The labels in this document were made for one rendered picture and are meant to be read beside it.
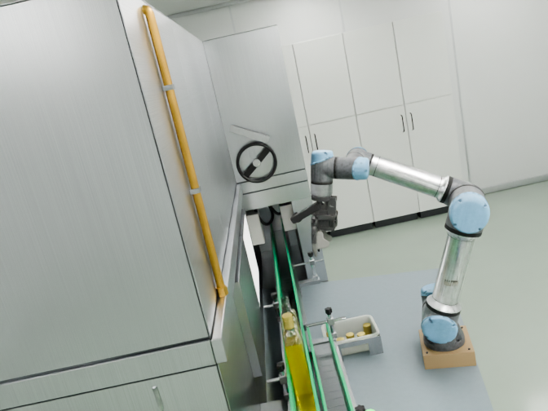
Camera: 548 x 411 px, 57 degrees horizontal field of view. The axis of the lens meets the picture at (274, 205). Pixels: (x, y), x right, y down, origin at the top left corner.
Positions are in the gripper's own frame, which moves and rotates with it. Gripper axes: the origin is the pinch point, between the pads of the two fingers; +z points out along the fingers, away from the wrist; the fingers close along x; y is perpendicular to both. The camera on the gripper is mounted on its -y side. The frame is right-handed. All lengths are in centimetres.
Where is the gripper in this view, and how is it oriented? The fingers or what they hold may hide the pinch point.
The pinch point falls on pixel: (315, 250)
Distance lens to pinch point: 178.8
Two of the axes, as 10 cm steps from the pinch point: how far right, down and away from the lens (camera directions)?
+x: 2.6, -2.4, 9.4
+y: 9.6, 0.5, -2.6
